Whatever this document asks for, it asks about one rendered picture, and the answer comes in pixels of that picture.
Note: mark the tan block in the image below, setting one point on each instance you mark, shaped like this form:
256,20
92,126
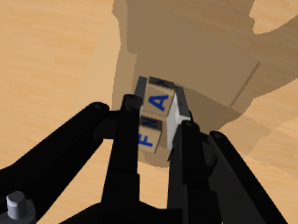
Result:
149,134
159,96

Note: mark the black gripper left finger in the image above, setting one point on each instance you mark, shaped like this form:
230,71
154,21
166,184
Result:
31,185

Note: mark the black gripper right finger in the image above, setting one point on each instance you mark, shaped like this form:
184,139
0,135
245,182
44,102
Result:
241,197

